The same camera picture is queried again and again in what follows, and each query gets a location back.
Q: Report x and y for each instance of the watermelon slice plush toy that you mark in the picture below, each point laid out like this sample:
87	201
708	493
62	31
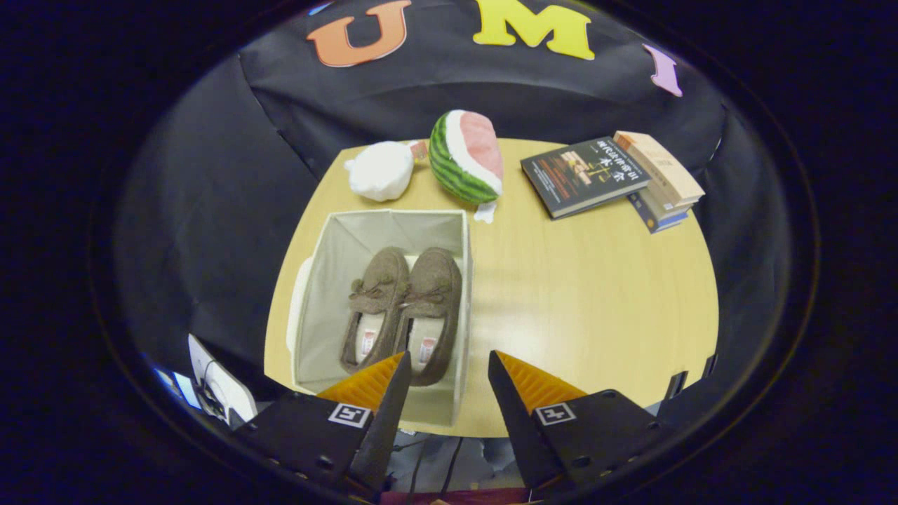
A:
466	154

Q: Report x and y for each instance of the blue printed packet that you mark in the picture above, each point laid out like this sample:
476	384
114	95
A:
186	390

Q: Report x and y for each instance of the beige cover book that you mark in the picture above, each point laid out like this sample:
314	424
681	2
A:
663	168

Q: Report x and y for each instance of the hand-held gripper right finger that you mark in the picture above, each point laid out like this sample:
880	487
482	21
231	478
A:
519	428

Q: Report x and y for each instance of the white plush toy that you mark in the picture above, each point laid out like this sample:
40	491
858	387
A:
379	172

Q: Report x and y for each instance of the beige fabric storage box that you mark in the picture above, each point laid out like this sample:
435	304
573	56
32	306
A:
333	280

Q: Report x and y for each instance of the blue cover book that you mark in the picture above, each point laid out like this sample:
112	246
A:
659	221

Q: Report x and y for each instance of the brown fuzzy slipper shoe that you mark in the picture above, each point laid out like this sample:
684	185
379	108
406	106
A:
435	280
379	280

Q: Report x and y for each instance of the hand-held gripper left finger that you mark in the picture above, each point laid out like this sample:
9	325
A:
382	435

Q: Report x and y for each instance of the black cover book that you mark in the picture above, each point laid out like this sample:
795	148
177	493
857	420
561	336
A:
586	175

